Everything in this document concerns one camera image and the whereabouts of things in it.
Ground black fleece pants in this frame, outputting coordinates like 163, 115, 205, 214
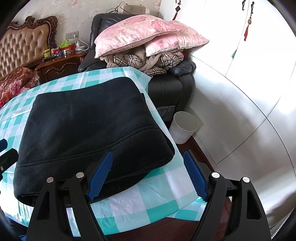
13, 77, 175, 206

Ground teal white checkered cloth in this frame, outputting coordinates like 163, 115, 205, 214
1, 67, 205, 235

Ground white waste bin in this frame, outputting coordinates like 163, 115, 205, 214
169, 111, 199, 144

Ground red floral quilt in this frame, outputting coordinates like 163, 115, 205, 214
0, 67, 40, 108

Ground black leather armchair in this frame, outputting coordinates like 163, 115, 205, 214
78, 13, 196, 128

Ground dark wooden nightstand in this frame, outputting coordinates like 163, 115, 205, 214
35, 51, 87, 84

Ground tufted tan leather headboard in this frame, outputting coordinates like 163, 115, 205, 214
1, 16, 58, 80

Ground white wardrobe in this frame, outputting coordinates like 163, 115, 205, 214
159, 1, 295, 226

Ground yellow lidded jar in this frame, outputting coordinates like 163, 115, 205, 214
44, 49, 51, 58

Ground glass jar with lid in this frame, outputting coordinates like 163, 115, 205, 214
62, 49, 71, 56

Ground plaid folded blanket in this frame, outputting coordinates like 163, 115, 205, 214
99, 46, 184, 77

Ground green crumpled bag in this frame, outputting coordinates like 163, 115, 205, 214
59, 40, 72, 48

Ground white power strip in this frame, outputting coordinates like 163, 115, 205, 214
75, 38, 89, 51

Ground lower pink floral pillow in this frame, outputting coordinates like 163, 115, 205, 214
144, 28, 209, 57

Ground large pink floral pillow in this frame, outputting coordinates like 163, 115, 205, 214
94, 15, 181, 59

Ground beige device on armchair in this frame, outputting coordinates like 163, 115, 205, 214
106, 1, 150, 15

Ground red tassel ornament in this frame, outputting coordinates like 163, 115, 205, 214
244, 2, 254, 41

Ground wall power outlet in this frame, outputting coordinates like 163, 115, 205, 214
65, 31, 79, 40

